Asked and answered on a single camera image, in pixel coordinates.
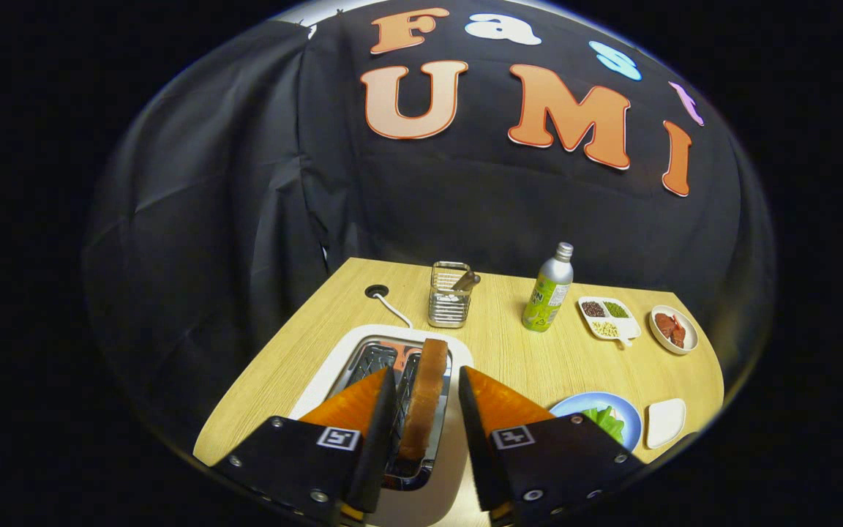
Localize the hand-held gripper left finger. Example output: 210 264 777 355
213 366 398 524

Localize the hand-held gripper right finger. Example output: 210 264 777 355
458 366 645 526

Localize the toasted bread slice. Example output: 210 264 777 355
398 338 449 460

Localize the green lettuce leaf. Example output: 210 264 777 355
581 407 626 445

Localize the white toaster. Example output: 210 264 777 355
286 324 492 527

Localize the blue plate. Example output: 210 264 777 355
550 392 642 452

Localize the silver green drink bottle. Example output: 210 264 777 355
522 242 574 333

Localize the white divided dish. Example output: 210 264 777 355
577 296 642 349

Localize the white square plate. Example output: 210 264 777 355
645 398 687 449

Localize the white round plate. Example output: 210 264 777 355
649 305 700 356

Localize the wire utensil basket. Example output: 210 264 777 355
427 261 475 329

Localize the white toaster cable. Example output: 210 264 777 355
375 291 413 329

